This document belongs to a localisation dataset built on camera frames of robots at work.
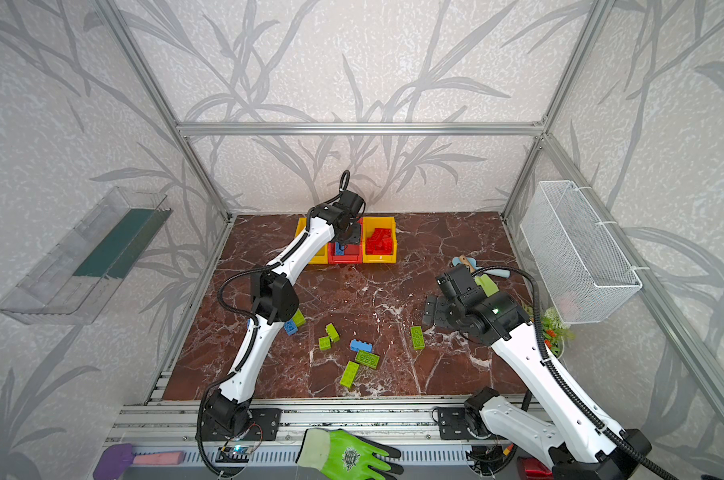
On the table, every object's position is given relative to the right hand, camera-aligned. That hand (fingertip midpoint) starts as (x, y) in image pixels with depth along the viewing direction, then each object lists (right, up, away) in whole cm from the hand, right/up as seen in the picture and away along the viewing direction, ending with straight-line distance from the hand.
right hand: (442, 303), depth 74 cm
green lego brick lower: (-19, -18, +11) cm, 29 cm away
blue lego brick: (-31, +12, +31) cm, 45 cm away
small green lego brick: (-32, -14, +12) cm, 37 cm away
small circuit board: (-51, -36, -2) cm, 63 cm away
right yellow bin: (-20, +22, +38) cm, 48 cm away
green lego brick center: (-30, -11, +13) cm, 34 cm away
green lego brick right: (-5, -13, +13) cm, 18 cm away
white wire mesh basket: (+27, +10, -13) cm, 31 cm away
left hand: (-25, +20, +27) cm, 42 cm away
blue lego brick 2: (-22, -14, +11) cm, 29 cm away
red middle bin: (-25, +11, +31) cm, 42 cm away
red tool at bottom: (+20, -37, -5) cm, 43 cm away
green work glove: (-24, -35, -5) cm, 43 cm away
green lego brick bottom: (-24, -21, +7) cm, 33 cm away
